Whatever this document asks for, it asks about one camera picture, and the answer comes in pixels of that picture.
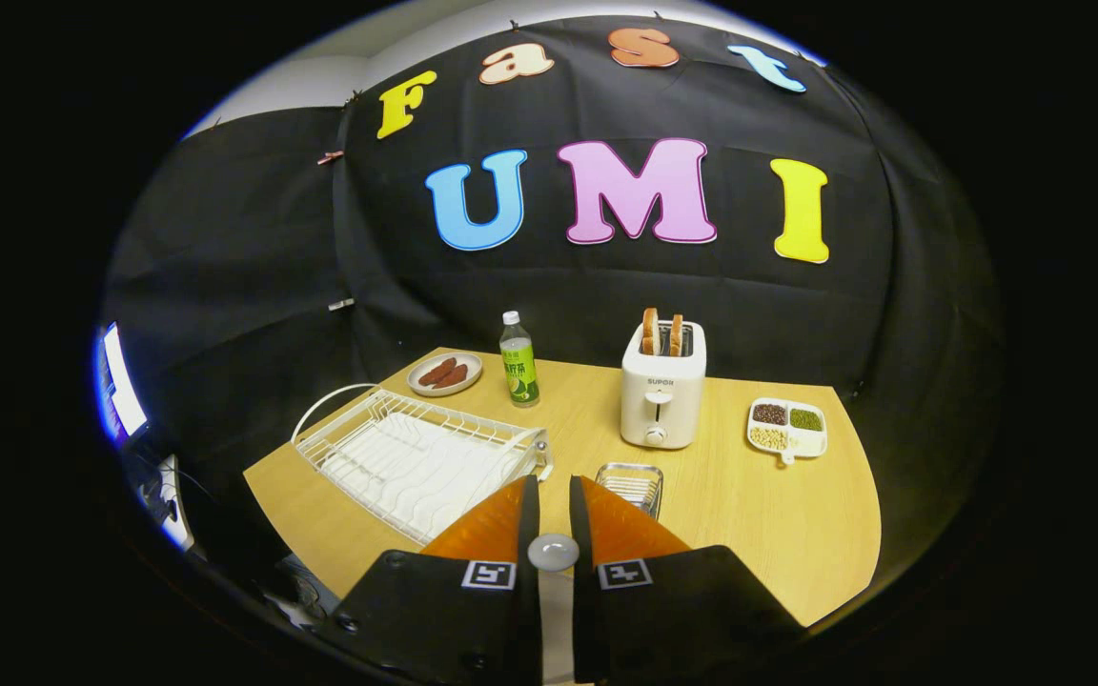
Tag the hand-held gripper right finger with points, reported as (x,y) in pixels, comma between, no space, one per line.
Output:
(582,619)

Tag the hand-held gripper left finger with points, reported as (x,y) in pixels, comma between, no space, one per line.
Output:
(528,610)

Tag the small grey sausage plate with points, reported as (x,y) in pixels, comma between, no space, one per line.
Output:
(473,364)

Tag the white divided bean dish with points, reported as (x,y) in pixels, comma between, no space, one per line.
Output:
(808,443)

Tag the white drip tray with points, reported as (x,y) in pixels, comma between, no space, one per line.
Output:
(416,467)

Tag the white toaster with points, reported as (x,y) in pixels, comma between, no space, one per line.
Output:
(663,400)

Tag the green label drink bottle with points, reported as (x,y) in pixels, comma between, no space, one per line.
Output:
(519,367)

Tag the red sausage piece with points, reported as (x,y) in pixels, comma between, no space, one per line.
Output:
(437,372)
(452,376)

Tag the yellow beans pile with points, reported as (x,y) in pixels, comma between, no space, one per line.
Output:
(769,438)

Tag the brown beans pile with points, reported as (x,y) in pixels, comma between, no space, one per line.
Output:
(769,414)

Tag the green beans pile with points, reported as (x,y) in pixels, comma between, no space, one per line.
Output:
(805,419)

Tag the small white cloth tag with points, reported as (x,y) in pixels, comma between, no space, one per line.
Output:
(341,305)

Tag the computer monitor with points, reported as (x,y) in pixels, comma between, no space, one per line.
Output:
(122,386)

